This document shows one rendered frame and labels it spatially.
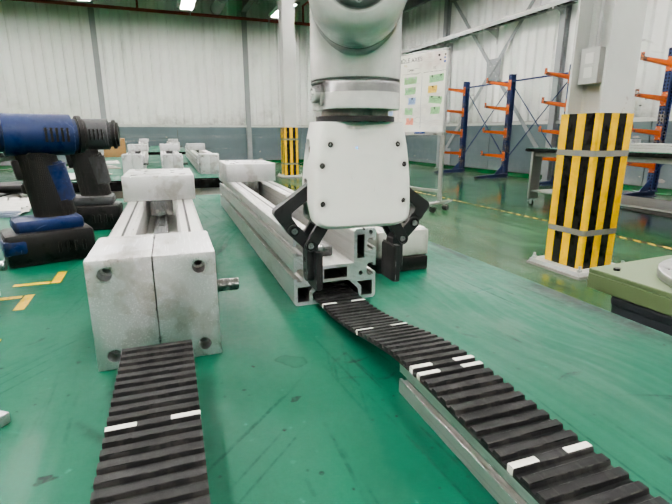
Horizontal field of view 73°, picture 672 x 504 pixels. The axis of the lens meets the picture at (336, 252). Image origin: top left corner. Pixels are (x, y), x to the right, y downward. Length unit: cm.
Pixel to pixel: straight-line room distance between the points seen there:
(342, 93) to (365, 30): 7
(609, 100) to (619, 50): 30
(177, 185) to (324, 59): 44
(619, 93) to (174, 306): 346
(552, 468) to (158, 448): 20
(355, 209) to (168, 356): 21
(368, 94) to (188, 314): 24
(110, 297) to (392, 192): 26
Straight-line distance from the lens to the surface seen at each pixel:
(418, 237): 66
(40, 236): 80
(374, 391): 37
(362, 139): 43
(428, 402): 34
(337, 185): 42
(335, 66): 42
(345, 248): 56
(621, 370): 46
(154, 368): 35
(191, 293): 41
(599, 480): 27
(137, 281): 41
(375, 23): 36
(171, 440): 27
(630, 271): 67
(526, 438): 28
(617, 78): 365
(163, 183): 80
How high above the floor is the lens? 97
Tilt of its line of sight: 15 degrees down
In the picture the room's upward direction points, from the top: straight up
